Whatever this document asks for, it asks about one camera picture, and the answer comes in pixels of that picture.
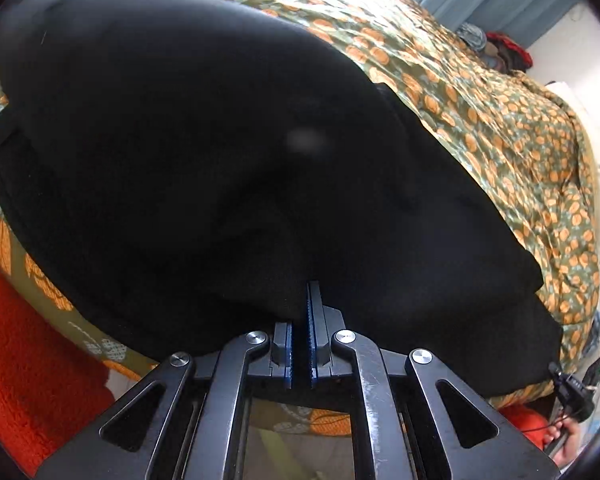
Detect person's right hand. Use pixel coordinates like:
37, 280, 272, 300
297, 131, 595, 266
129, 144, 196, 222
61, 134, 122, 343
543, 417, 582, 467

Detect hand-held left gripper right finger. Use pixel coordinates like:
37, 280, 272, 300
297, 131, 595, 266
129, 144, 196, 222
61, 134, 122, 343
306, 281, 562, 480

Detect orange fluffy rug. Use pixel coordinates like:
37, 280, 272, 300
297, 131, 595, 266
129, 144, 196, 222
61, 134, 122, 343
0, 255, 115, 476

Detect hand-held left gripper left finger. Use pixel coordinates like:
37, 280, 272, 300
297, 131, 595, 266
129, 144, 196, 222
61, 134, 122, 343
34, 320, 294, 480

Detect black pants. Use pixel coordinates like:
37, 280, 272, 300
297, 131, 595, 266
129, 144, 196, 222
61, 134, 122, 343
0, 0, 563, 397

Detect grey blue cloth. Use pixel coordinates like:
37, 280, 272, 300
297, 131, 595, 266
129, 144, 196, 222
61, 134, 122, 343
455, 24, 488, 52

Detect pumpkin print green blanket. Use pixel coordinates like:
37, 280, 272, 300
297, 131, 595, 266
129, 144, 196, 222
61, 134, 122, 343
0, 0, 600, 433

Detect red and dark clothes pile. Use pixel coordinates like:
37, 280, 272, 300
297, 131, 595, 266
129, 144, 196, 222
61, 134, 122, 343
482, 31, 535, 73

